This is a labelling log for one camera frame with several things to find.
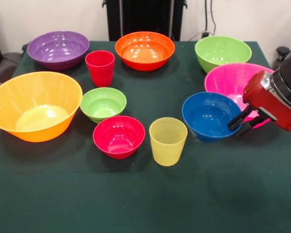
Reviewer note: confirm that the small blue bowl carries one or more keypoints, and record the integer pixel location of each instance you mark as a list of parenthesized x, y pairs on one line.
[(206, 116)]

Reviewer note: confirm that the large light green bowl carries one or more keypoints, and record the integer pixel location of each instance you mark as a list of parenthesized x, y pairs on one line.
[(220, 51)]

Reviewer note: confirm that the red cup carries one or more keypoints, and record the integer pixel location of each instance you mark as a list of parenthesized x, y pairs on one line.
[(100, 70)]

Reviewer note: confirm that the black round base with knob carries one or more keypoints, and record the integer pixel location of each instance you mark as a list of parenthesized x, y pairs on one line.
[(282, 55)]

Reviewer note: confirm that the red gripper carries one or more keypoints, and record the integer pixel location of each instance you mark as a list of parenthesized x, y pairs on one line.
[(269, 104)]

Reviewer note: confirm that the yellow translucent cup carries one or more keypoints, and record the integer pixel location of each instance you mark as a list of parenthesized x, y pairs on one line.
[(168, 143)]

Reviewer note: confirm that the dark green tablecloth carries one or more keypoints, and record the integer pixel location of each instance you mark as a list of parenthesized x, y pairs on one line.
[(145, 194)]

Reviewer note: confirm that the large yellow-orange bowl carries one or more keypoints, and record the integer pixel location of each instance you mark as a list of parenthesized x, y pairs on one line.
[(36, 104)]

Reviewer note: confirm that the small black knob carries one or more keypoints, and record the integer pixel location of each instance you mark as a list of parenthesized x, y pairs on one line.
[(25, 47)]

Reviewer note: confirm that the purple bowl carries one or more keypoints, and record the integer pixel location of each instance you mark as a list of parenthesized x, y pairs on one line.
[(58, 48)]

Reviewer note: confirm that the small green bowl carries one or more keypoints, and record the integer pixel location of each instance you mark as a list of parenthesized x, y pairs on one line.
[(103, 104)]

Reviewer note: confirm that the black power plug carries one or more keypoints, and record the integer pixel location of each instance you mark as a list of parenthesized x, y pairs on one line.
[(205, 34)]

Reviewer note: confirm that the large pink bowl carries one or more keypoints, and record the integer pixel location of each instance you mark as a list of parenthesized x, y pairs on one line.
[(228, 80)]

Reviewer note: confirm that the orange bowl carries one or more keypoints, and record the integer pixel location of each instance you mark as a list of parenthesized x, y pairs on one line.
[(144, 51)]

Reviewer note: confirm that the small red bowl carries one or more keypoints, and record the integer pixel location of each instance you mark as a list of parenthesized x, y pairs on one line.
[(118, 137)]

